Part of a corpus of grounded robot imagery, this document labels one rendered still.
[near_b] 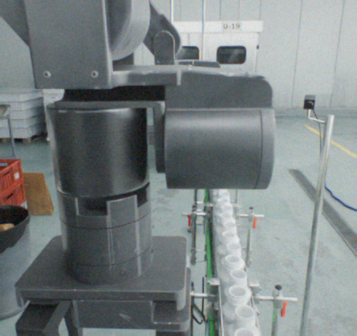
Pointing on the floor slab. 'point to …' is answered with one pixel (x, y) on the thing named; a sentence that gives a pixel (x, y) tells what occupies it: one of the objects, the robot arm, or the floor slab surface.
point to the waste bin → (13, 256)
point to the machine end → (221, 42)
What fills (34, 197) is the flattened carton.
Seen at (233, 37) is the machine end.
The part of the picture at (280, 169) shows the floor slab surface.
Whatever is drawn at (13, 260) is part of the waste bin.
